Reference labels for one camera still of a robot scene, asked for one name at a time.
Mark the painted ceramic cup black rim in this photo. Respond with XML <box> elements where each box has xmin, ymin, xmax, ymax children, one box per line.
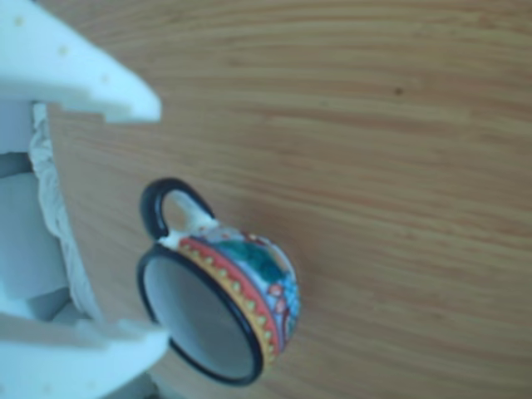
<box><xmin>135</xmin><ymin>177</ymin><xmax>303</xmax><ymax>386</ymax></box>

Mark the white knitted blanket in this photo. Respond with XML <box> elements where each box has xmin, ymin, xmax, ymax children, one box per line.
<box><xmin>28</xmin><ymin>102</ymin><xmax>105</xmax><ymax>323</ymax></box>

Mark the beige sofa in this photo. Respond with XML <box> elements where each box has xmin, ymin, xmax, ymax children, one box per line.
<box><xmin>0</xmin><ymin>99</ymin><xmax>91</xmax><ymax>323</ymax></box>

